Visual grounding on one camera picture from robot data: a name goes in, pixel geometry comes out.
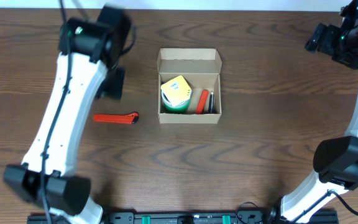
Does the left black cable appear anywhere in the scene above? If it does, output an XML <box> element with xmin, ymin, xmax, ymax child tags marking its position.
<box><xmin>40</xmin><ymin>0</ymin><xmax>136</xmax><ymax>224</ymax></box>

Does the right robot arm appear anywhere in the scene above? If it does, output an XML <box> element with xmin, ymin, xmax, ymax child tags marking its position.
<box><xmin>265</xmin><ymin>0</ymin><xmax>358</xmax><ymax>223</ymax></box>

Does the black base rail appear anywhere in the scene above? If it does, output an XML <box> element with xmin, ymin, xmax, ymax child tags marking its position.
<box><xmin>27</xmin><ymin>209</ymin><xmax>339</xmax><ymax>224</ymax></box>

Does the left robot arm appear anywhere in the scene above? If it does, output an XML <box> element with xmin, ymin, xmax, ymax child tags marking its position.
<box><xmin>3</xmin><ymin>5</ymin><xmax>132</xmax><ymax>223</ymax></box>

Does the black cable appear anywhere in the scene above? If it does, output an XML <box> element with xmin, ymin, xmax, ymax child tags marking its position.
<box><xmin>290</xmin><ymin>189</ymin><xmax>358</xmax><ymax>223</ymax></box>
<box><xmin>40</xmin><ymin>0</ymin><xmax>136</xmax><ymax>224</ymax></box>

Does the open cardboard box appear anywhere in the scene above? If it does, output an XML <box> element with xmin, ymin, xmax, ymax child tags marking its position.
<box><xmin>157</xmin><ymin>48</ymin><xmax>222</xmax><ymax>124</ymax></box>

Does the green tape roll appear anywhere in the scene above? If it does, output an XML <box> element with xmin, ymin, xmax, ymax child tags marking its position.
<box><xmin>163</xmin><ymin>98</ymin><xmax>190</xmax><ymax>113</ymax></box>

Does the black yellow correction tape dispenser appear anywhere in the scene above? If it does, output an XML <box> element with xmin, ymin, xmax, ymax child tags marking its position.
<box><xmin>208</xmin><ymin>91</ymin><xmax>214</xmax><ymax>114</ymax></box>

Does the yellow sticky note pad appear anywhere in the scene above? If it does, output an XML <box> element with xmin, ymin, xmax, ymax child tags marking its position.
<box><xmin>160</xmin><ymin>75</ymin><xmax>192</xmax><ymax>106</ymax></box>

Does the right black cable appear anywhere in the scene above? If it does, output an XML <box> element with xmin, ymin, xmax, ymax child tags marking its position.
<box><xmin>290</xmin><ymin>189</ymin><xmax>358</xmax><ymax>223</ymax></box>

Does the white tape roll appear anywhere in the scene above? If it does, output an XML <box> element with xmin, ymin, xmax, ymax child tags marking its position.
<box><xmin>161</xmin><ymin>91</ymin><xmax>171</xmax><ymax>105</ymax></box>

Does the long red utility knife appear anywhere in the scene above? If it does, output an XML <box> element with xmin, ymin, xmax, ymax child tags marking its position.
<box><xmin>93</xmin><ymin>112</ymin><xmax>139</xmax><ymax>124</ymax></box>

